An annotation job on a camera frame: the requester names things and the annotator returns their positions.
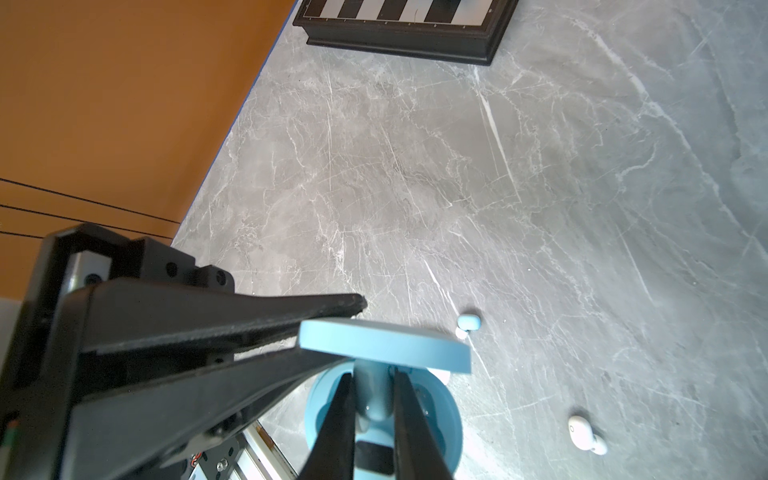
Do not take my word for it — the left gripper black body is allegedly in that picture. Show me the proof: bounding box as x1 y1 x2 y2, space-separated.
1 223 235 479

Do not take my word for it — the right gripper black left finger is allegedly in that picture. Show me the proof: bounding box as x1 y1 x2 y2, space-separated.
298 373 357 480

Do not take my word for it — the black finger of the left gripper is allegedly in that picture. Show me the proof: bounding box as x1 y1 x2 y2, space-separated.
59 347 344 479
80 278 367 354

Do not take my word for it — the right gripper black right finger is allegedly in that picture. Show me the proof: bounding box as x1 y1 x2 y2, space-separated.
393 370 452 480

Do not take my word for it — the blue earbud charging case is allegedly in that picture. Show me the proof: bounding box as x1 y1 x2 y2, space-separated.
298 318 471 479

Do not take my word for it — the blue earbud top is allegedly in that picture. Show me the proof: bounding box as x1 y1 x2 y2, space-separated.
455 313 483 340

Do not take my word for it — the white earbud centre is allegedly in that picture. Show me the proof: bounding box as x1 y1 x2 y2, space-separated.
567 415 608 456

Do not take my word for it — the black white chessboard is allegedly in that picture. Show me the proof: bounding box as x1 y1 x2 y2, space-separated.
292 0 517 66

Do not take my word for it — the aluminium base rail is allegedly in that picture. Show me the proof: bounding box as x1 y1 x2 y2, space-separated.
181 421 298 480

